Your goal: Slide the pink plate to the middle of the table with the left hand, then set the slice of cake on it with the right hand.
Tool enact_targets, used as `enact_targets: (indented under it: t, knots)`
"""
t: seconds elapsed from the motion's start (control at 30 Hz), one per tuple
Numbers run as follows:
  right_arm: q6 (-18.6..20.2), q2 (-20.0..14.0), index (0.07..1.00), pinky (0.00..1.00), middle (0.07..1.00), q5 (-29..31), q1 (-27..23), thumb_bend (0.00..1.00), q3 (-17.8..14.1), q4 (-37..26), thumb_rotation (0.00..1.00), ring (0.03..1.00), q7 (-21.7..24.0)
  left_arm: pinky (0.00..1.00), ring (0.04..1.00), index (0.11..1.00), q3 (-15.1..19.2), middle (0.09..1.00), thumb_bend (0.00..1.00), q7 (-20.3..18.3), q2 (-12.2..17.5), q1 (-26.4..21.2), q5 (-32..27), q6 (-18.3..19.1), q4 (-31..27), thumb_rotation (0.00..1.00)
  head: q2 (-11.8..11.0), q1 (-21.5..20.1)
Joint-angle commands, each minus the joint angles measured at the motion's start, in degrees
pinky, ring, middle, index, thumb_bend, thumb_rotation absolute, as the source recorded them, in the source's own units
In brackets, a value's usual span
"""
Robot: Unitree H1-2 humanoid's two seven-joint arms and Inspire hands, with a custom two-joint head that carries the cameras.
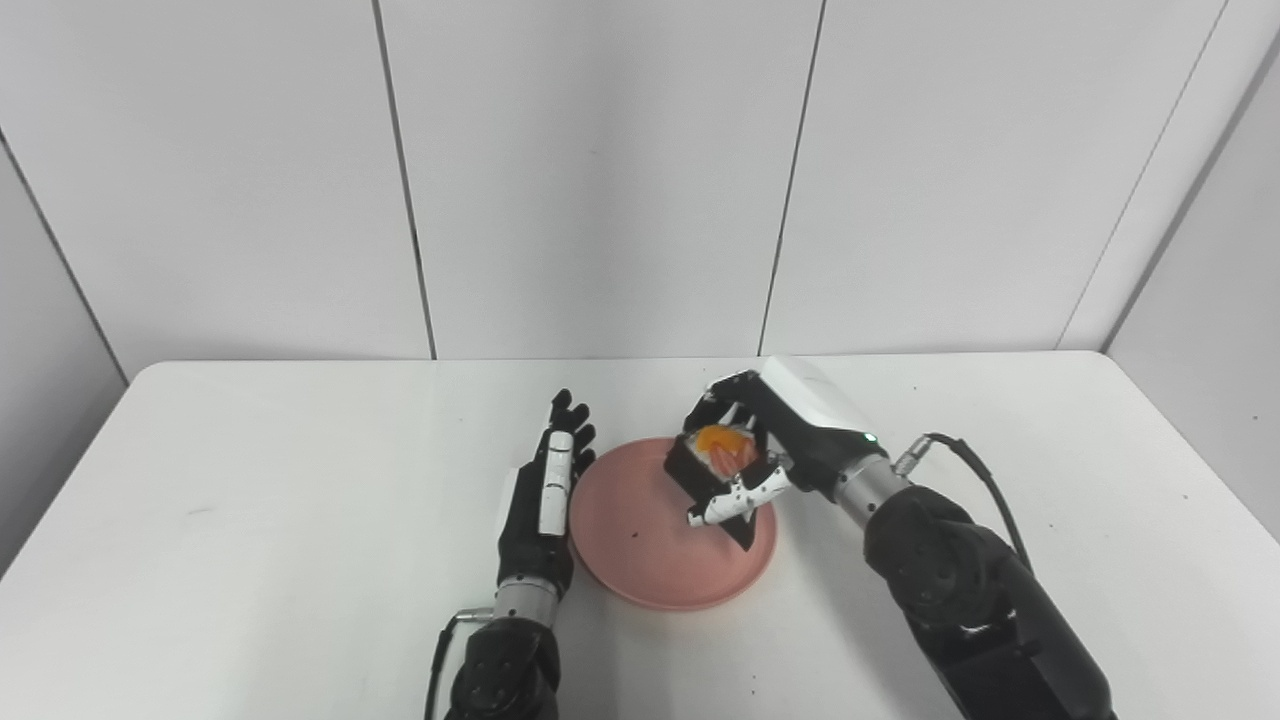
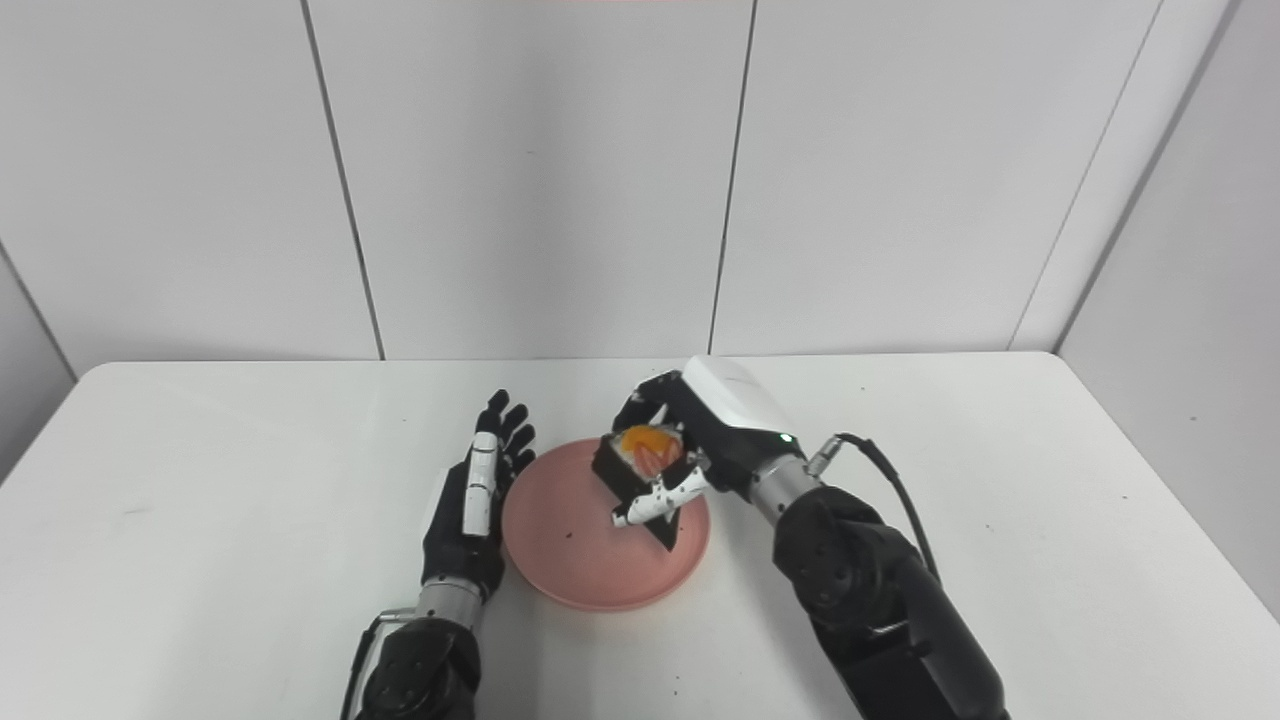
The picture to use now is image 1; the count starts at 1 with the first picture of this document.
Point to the fruit topped cake slice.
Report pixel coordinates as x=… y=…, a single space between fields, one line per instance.
x=722 y=450

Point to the pink round plate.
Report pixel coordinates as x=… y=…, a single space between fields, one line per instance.
x=650 y=550

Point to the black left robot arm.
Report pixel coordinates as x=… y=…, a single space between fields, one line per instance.
x=505 y=670

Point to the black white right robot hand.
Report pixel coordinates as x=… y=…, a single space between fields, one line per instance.
x=815 y=430

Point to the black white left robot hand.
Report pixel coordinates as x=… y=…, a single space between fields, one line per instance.
x=525 y=540

